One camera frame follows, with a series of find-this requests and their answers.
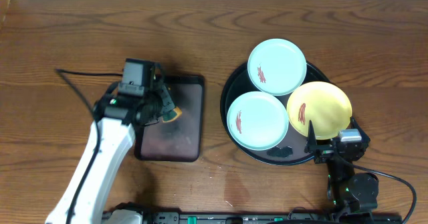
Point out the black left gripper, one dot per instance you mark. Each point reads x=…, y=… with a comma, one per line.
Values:
x=166, y=101

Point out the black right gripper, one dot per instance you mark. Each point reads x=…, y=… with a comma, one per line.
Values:
x=325, y=152

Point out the yellow green scrubbing sponge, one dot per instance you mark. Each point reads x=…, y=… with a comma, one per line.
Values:
x=172, y=115

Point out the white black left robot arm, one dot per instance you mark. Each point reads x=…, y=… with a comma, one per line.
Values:
x=112, y=134

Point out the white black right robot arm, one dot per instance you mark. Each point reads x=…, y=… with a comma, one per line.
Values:
x=352, y=193

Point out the black rectangular water tray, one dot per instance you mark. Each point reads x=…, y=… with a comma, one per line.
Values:
x=178, y=140

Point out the yellow plate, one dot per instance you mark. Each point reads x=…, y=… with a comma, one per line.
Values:
x=320, y=104

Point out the lower light green plate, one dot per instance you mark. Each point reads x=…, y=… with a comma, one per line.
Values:
x=257, y=120

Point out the light green plate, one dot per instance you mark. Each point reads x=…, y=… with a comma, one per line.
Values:
x=276, y=66
x=257, y=120

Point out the top light green plate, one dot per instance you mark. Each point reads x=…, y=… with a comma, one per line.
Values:
x=276, y=66

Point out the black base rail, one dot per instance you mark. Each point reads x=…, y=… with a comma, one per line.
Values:
x=176, y=218

